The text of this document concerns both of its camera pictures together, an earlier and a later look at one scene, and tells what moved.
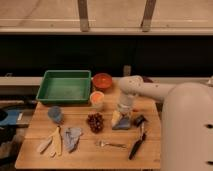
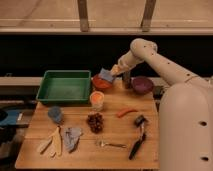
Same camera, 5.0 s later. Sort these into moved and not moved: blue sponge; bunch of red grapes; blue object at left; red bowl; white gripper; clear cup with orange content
Moved: white gripper; blue sponge
Not moved: blue object at left; red bowl; bunch of red grapes; clear cup with orange content
